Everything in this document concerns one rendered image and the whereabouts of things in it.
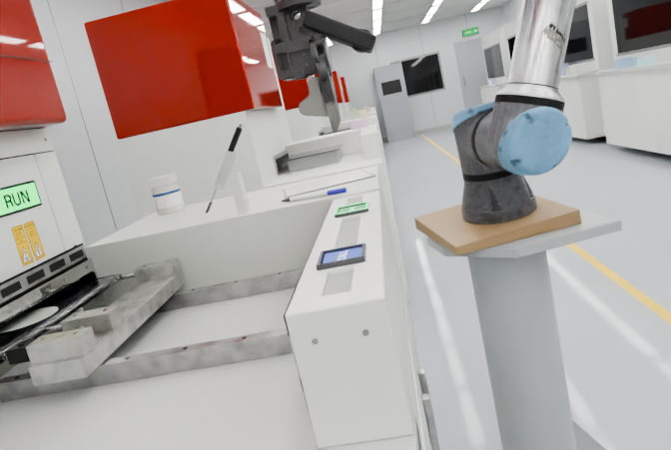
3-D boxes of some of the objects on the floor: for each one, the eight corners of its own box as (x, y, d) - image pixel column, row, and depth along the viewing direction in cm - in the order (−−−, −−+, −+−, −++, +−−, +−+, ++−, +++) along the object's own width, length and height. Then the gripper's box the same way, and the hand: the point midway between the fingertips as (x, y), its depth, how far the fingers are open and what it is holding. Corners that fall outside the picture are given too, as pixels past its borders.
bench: (501, 128, 1065) (485, 30, 1031) (483, 124, 1241) (469, 40, 1208) (554, 117, 1053) (540, 18, 1019) (528, 114, 1229) (515, 30, 1195)
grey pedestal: (627, 450, 147) (590, 175, 134) (779, 585, 104) (747, 199, 90) (461, 503, 142) (404, 222, 128) (549, 668, 99) (478, 270, 85)
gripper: (272, 12, 84) (301, 138, 88) (260, 2, 76) (293, 143, 79) (322, 0, 83) (349, 128, 87) (316, -12, 75) (346, 131, 78)
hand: (337, 123), depth 83 cm, fingers closed
